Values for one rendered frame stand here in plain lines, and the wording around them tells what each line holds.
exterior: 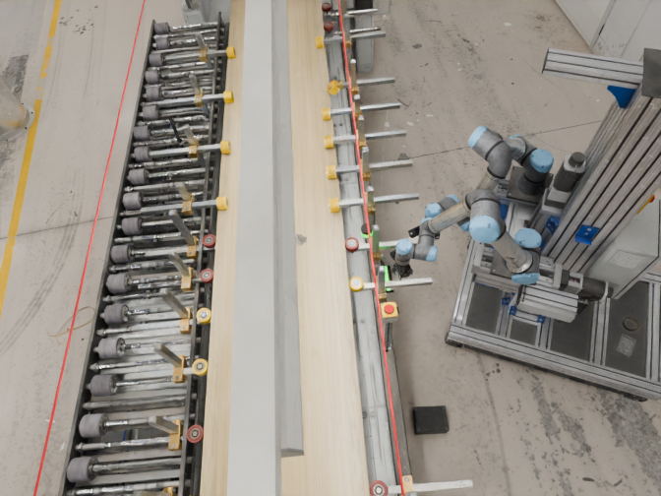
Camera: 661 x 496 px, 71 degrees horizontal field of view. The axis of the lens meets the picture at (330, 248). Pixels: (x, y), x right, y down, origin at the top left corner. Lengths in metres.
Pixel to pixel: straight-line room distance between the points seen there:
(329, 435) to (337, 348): 0.41
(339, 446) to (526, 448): 1.42
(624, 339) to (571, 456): 0.80
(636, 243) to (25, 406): 3.88
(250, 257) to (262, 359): 0.19
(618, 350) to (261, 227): 2.86
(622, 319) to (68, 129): 5.02
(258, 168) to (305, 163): 2.06
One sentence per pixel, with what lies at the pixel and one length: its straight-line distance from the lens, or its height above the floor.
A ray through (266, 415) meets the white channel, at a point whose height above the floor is 2.46.
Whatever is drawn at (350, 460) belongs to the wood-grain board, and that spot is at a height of 0.90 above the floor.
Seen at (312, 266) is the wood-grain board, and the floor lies 0.90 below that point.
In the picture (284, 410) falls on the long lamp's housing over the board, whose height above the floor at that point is 2.38.
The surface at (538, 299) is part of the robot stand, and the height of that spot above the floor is 0.96.
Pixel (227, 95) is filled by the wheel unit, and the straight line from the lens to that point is 3.49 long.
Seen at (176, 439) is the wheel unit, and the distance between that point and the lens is 2.57.
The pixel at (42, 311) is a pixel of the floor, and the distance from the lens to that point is 4.28.
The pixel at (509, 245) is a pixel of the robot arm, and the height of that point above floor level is 1.43.
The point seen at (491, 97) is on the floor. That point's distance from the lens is 4.83.
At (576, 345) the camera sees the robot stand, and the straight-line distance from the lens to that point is 3.40.
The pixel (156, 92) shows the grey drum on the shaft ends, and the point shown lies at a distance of 3.93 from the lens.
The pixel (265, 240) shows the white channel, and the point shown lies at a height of 2.46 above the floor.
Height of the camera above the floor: 3.19
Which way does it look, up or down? 60 degrees down
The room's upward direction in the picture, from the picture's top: 9 degrees counter-clockwise
